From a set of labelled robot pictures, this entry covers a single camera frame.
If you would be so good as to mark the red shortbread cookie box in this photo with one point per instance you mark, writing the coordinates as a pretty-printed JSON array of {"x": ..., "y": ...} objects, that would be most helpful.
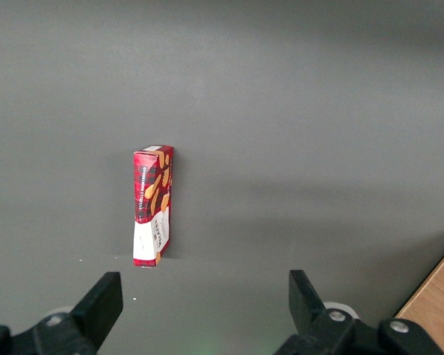
[{"x": 151, "y": 207}]

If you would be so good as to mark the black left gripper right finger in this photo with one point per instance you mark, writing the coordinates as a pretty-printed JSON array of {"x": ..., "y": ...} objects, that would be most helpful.
[{"x": 311, "y": 318}]

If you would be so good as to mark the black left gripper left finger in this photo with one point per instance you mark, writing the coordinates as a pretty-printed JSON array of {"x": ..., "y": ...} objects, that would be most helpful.
[{"x": 92, "y": 314}]

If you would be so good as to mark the wooden drawer cabinet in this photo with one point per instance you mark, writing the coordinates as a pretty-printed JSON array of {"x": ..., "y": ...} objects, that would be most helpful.
[{"x": 438, "y": 296}]

